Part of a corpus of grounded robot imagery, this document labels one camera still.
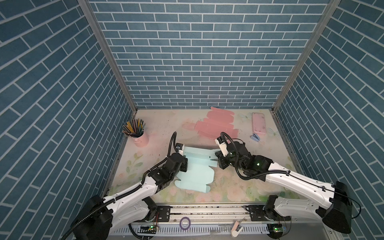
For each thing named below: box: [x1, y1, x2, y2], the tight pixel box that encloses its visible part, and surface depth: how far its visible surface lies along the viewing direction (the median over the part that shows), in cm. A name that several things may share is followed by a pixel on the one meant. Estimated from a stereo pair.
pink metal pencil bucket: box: [131, 130, 149, 148], surface depth 96 cm
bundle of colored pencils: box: [122, 118, 146, 138], surface depth 95 cm
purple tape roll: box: [179, 216, 191, 231], surface depth 72 cm
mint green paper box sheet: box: [174, 146, 219, 194], surface depth 82 cm
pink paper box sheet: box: [194, 106, 239, 140], surface depth 115 cm
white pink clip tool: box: [231, 220, 244, 238], surface depth 69 cm
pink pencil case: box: [251, 112, 267, 136], surface depth 113 cm
